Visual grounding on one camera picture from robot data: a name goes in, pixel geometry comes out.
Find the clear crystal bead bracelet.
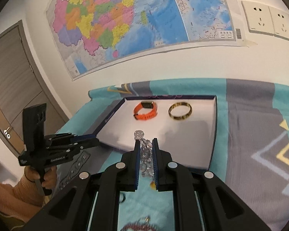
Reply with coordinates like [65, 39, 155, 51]
[134, 129, 155, 179]

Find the person's left hand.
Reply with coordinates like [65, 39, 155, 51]
[24, 165, 58, 192]

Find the white shallow tray box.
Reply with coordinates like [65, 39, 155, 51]
[95, 95, 217, 169]

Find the orange knitted left sleeve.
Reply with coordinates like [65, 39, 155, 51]
[0, 167, 45, 230]

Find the orange smart watch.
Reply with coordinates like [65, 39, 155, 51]
[133, 101, 158, 121]

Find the grey wooden door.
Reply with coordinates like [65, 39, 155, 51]
[0, 21, 69, 157]

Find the teal grey patterned bedsheet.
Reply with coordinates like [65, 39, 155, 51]
[56, 78, 289, 230]

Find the silver door handle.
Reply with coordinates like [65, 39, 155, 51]
[3, 126, 11, 139]

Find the red beaded bracelet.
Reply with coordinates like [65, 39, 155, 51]
[120, 216, 160, 231]

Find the tortoiseshell bangle bracelet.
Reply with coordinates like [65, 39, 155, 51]
[168, 101, 193, 121]

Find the colourful wall map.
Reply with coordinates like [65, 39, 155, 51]
[46, 0, 245, 79]

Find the white wall socket panel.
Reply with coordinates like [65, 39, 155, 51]
[242, 0, 289, 41]

